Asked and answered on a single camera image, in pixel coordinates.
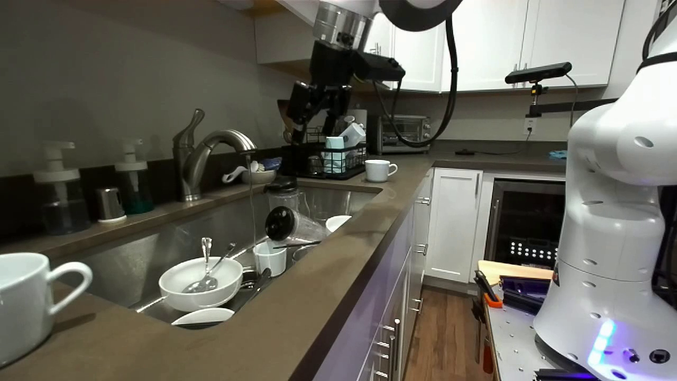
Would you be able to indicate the light blue cup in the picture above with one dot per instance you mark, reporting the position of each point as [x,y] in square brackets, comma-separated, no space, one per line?
[334,157]

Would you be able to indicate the white upper cabinets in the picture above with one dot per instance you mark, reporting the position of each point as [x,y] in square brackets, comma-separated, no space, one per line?
[493,42]

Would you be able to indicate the small white plate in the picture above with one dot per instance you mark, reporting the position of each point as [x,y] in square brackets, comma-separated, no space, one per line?
[204,318]

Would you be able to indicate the clear soap dispenser white pump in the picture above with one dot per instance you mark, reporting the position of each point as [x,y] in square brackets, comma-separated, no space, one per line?
[61,201]

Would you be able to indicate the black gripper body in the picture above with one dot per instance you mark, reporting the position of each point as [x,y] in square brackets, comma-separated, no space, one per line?
[337,65]

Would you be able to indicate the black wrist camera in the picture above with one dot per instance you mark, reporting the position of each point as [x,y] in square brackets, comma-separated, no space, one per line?
[383,68]

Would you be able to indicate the white dish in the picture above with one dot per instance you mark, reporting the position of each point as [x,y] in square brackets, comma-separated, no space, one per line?
[337,222]

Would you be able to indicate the silver toaster oven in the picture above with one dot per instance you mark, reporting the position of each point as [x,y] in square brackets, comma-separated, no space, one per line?
[405,132]

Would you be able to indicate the black built-in wine cooler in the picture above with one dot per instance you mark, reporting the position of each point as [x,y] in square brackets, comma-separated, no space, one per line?
[525,222]

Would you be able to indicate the metal fork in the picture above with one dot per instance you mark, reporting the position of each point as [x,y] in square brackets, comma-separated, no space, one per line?
[222,258]

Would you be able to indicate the yellow wooden board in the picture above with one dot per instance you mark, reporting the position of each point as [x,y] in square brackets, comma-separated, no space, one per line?
[514,269]

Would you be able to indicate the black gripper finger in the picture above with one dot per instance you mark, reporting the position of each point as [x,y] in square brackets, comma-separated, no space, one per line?
[299,102]
[332,119]

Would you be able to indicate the large white mug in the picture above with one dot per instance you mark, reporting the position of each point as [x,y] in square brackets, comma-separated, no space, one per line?
[25,310]

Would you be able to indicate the dark blue box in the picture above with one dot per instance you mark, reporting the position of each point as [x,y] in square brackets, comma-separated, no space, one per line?
[529,290]

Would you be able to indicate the grey counter drawers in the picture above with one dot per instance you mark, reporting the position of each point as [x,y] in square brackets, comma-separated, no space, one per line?
[383,310]

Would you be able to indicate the small white cup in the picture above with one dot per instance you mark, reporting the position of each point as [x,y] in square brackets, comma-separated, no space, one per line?
[272,260]

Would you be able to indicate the small metal cup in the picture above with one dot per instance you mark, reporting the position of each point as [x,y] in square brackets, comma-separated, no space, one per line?
[110,203]

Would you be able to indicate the small blue object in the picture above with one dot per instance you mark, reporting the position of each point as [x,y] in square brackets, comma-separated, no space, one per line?
[558,154]

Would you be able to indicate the metal spoon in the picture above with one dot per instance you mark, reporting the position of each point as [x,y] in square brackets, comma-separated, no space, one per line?
[206,255]

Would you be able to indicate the white lower cabinet door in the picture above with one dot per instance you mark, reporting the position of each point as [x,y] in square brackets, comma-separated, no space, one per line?
[455,224]

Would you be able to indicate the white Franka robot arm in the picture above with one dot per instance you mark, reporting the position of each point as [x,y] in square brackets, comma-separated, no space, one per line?
[614,213]

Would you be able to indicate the stainless steel sink basin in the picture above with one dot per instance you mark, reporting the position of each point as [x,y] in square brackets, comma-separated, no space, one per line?
[162,243]

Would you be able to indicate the dark glass tumbler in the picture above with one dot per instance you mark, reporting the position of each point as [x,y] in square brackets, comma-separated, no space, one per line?
[283,195]

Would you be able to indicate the black stereo camera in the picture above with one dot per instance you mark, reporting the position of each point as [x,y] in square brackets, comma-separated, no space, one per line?
[541,73]

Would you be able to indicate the small white mug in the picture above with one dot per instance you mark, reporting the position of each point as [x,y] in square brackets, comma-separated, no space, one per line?
[377,170]

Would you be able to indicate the orange black tool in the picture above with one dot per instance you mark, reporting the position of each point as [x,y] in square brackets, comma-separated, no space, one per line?
[488,290]

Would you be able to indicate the white bowl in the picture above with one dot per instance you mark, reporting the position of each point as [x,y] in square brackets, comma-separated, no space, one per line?
[180,292]

